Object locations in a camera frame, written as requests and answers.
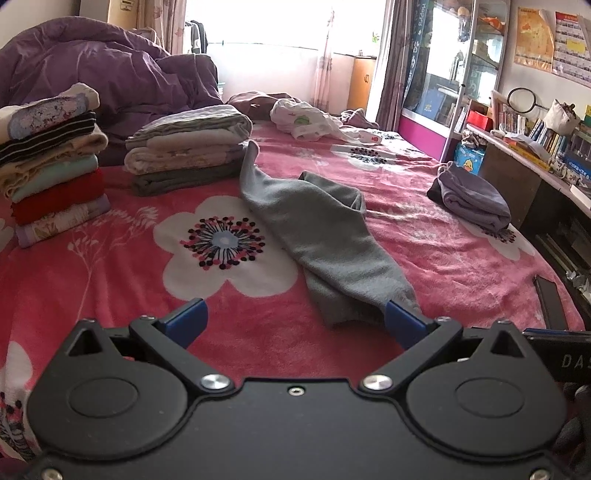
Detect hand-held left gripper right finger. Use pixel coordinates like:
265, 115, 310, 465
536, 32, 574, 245
359, 300, 527, 394

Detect pink floral curtain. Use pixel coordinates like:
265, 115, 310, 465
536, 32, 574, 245
137, 0, 188, 56

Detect black cloth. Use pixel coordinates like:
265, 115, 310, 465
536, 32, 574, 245
426, 178, 448, 205

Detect black phone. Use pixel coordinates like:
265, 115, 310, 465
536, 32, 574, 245
533, 274, 570, 329

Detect sheer pink curtain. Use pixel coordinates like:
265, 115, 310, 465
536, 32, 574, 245
314, 9, 336, 112

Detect purple duvet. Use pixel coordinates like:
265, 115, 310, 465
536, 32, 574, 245
0, 16, 225, 167

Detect folded purple garment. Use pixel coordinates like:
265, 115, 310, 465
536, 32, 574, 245
436, 162, 512, 232

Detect pink floral blanket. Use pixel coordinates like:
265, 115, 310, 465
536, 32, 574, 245
0, 117, 587, 467

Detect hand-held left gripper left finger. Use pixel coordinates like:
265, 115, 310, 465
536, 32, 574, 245
67, 298, 235, 394

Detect stack of folded clothes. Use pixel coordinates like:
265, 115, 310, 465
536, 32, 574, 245
0, 83, 112, 247

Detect mauve cloth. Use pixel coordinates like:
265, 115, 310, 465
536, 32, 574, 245
227, 91, 301, 121
341, 108, 380, 131

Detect grey-green folded cloth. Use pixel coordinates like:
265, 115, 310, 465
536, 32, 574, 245
126, 105, 254, 141

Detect glass door cabinet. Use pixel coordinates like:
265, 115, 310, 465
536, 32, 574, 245
399, 0, 511, 163

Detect white garment with green print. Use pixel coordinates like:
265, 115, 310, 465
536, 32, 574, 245
270, 98, 384, 144

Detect person's right hand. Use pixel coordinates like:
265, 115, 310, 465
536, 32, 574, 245
551, 382, 591, 464

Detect orange wooden cabinet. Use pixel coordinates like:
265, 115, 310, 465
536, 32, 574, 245
347, 55, 377, 112

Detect calendar wall poster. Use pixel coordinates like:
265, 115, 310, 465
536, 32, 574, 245
551, 11, 591, 86

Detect badminton racket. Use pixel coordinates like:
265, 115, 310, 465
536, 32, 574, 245
507, 88, 551, 112

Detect red box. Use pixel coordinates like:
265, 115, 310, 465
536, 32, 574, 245
466, 108, 494, 132

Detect dark grey folded cloth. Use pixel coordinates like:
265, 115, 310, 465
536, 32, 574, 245
131, 159, 246, 198

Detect grey garment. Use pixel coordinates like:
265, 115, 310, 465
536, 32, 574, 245
239, 140, 423, 329

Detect orange wall poster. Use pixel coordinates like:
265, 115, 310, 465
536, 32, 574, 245
515, 7, 555, 72

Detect purple curtain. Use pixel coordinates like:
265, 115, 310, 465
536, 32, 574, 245
376, 0, 419, 130

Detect wooden desk shelf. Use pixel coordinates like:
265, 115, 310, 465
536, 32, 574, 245
465, 122, 591, 206

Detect white bag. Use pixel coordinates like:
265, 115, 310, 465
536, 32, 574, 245
542, 99, 581, 136

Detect white floral folded cloth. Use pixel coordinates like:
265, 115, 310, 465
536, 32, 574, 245
124, 144, 249, 176

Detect blue tissue box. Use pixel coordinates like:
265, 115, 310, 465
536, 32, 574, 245
454, 141, 486, 176

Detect hanging black and white clothes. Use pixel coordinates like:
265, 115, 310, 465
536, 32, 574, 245
186, 19, 209, 56

